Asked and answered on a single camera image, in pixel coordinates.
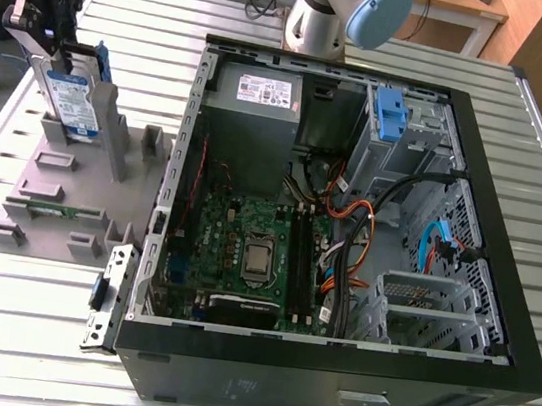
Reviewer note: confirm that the blue expansion slot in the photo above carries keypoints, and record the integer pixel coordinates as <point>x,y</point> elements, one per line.
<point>176,270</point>

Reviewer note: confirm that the white framed wooden desk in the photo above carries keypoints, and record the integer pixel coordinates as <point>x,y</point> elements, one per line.
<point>483,36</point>

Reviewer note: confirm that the grey power supply unit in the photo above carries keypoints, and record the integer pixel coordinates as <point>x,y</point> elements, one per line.
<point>248,149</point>

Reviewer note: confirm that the hard disk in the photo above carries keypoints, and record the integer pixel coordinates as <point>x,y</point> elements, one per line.
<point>73,102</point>

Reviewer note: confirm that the black RAM slot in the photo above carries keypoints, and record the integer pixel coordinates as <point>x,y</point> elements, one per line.
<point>309,264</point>
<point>295,262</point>

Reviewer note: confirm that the black graphics card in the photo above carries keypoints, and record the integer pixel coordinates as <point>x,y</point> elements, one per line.
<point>241,310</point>

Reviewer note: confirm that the silver CPU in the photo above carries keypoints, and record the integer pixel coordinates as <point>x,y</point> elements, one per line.
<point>259,260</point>

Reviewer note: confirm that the black CPU socket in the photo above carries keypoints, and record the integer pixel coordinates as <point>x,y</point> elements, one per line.
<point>262,237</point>

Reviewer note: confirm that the blue plastic drive latch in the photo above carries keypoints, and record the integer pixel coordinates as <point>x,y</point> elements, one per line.
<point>390,111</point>

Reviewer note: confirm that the metal disk bay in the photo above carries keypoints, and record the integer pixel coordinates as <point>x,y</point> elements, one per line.
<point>417,312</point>

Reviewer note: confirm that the black open PC case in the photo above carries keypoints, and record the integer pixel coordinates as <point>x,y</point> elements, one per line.
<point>275,385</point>

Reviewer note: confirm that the metal optical drive cage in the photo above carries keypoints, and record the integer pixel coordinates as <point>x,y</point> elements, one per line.
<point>409,152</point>

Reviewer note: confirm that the green motherboard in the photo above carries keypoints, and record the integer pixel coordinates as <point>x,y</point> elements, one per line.
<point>226,237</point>

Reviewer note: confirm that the green RAM stick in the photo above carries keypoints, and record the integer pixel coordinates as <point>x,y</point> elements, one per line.
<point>47,212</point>

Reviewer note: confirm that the grey parts rack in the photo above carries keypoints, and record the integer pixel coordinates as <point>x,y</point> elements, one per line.
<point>91,188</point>

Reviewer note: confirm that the metal expansion slot bracket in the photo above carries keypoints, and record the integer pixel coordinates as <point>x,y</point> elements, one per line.
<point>112,292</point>

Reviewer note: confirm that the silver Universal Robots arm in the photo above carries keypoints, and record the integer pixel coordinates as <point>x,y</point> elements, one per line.
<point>321,28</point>

